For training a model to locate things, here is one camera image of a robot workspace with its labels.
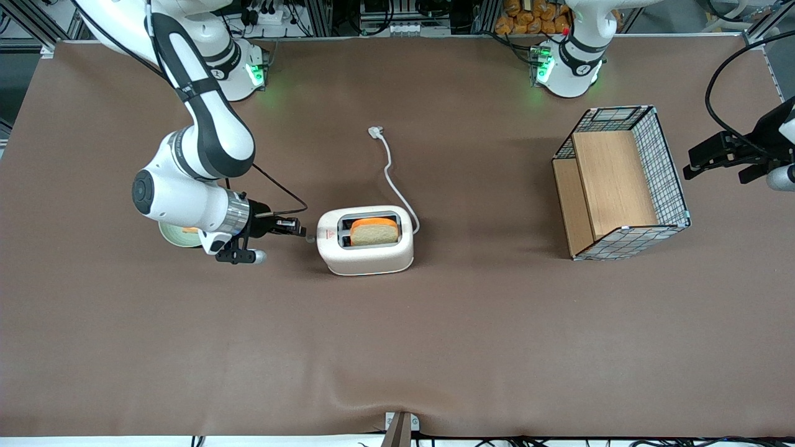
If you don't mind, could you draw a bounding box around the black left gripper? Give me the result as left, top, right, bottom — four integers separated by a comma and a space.
683, 96, 795, 185

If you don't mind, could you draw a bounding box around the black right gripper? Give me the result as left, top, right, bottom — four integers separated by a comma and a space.
247, 200, 307, 243

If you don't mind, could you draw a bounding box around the white two-slot toaster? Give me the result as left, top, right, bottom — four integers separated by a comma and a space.
316, 205, 415, 276

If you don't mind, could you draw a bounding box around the bread slice with orange crust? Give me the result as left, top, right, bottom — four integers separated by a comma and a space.
350, 217, 400, 246

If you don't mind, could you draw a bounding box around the pale green round plate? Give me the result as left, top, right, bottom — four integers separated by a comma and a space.
158, 220, 204, 249

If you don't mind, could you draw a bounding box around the light wooden shelf insert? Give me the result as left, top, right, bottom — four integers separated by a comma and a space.
552, 130, 660, 258

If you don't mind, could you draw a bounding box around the white power strip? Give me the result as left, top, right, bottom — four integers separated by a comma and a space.
245, 0, 303, 27

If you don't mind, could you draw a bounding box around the bag of orange bread rolls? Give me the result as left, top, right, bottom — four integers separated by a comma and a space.
495, 0, 572, 35

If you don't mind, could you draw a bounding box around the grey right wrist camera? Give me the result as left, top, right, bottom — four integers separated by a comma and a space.
216, 233, 268, 265

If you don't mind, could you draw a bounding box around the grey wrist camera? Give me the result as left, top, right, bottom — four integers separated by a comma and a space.
766, 163, 795, 192
216, 233, 268, 265

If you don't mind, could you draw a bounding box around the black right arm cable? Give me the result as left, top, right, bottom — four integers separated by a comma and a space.
70, 0, 309, 218

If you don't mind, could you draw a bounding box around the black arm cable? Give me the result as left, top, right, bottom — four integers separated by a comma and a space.
704, 30, 795, 157
70, 0, 309, 218

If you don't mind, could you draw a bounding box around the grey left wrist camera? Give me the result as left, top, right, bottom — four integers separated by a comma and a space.
766, 163, 795, 192

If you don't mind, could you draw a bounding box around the black wire mesh basket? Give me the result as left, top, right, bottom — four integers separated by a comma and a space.
552, 105, 692, 261

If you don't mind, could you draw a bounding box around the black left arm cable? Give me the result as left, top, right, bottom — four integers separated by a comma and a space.
704, 30, 795, 157

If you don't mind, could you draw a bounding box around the white toaster power cord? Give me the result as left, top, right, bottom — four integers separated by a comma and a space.
368, 126, 421, 235

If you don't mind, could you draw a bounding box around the aluminium frame profile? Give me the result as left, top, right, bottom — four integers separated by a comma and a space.
304, 0, 334, 38
742, 0, 795, 47
0, 0, 84, 50

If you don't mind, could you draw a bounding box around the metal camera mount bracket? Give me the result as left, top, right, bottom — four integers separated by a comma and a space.
384, 411, 420, 447

